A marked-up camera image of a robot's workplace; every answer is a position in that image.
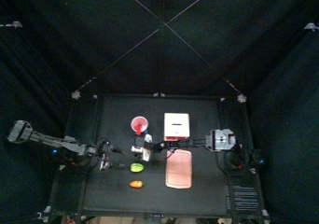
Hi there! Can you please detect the green toy starfruit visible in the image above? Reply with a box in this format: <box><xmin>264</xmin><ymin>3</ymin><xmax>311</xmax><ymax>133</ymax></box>
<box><xmin>129</xmin><ymin>162</ymin><xmax>145</xmax><ymax>174</ymax></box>

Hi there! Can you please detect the red plastic cup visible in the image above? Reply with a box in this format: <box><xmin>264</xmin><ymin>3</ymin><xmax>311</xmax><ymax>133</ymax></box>
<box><xmin>129</xmin><ymin>116</ymin><xmax>151</xmax><ymax>136</ymax></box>

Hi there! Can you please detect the wooden box with slot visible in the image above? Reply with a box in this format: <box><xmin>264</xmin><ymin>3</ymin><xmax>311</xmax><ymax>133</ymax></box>
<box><xmin>161</xmin><ymin>112</ymin><xmax>192</xmax><ymax>142</ymax></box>

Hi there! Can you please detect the pink plastic tray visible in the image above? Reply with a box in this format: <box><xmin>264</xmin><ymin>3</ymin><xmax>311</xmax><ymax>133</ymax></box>
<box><xmin>164</xmin><ymin>148</ymin><xmax>193</xmax><ymax>189</ymax></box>

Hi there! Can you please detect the orange toy fruit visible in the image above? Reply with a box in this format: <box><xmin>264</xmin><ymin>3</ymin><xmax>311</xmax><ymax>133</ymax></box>
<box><xmin>128</xmin><ymin>179</ymin><xmax>144</xmax><ymax>189</ymax></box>

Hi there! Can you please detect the white printed label sticker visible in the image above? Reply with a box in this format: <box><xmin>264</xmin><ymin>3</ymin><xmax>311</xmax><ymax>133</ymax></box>
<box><xmin>231</xmin><ymin>185</ymin><xmax>260</xmax><ymax>213</ymax></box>

